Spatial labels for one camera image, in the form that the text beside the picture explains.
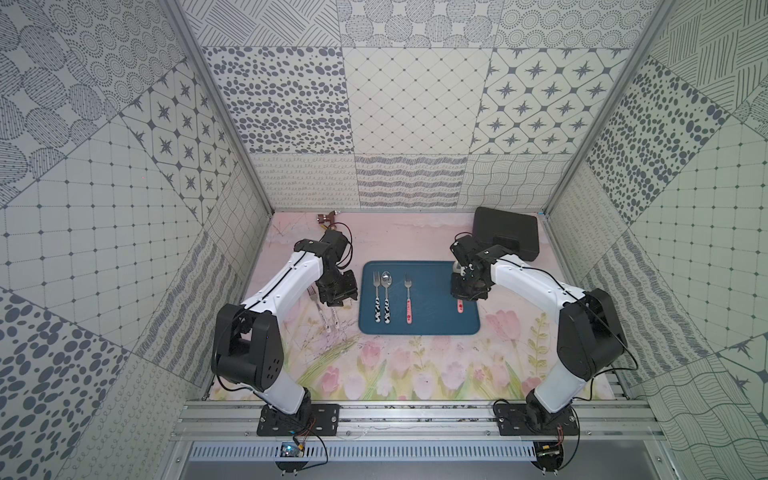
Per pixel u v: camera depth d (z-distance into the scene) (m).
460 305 0.88
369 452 0.70
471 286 0.75
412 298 0.95
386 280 0.98
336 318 0.91
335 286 0.72
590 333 0.46
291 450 0.71
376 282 0.99
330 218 1.17
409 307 0.93
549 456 0.72
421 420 0.76
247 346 0.44
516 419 0.74
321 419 0.74
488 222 1.11
